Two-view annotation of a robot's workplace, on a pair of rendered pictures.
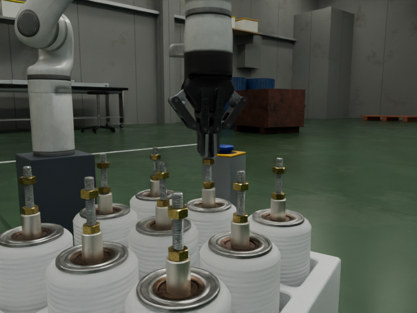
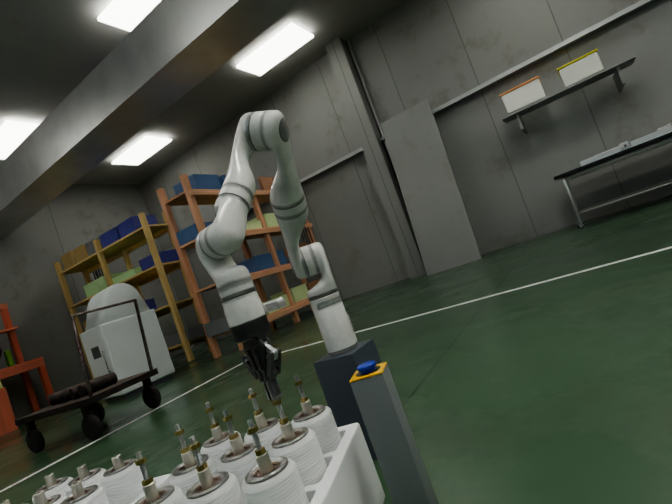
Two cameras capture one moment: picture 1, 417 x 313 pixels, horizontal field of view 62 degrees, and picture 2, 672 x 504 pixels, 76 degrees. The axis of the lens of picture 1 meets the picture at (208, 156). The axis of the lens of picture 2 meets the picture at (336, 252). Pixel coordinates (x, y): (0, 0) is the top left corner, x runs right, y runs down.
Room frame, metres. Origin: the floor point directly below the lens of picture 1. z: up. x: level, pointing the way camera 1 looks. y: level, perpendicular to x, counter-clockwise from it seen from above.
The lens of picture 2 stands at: (0.47, -0.87, 0.52)
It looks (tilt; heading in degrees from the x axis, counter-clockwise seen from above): 3 degrees up; 71
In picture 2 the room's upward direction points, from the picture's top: 20 degrees counter-clockwise
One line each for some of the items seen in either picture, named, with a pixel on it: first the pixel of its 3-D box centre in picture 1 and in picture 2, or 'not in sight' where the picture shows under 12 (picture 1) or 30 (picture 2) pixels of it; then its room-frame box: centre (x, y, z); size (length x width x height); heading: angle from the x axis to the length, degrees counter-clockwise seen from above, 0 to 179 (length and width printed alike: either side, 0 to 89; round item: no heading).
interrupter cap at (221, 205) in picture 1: (208, 205); (290, 438); (0.56, 0.00, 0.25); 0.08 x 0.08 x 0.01
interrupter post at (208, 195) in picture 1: (208, 197); (287, 431); (0.56, 0.00, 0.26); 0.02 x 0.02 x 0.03
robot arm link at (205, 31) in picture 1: (203, 35); (250, 303); (0.57, 0.01, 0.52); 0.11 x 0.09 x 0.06; 22
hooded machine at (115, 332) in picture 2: not in sight; (122, 339); (-0.44, 4.93, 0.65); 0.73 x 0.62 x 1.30; 39
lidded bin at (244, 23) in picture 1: (245, 27); not in sight; (9.22, -0.94, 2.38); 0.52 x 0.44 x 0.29; 131
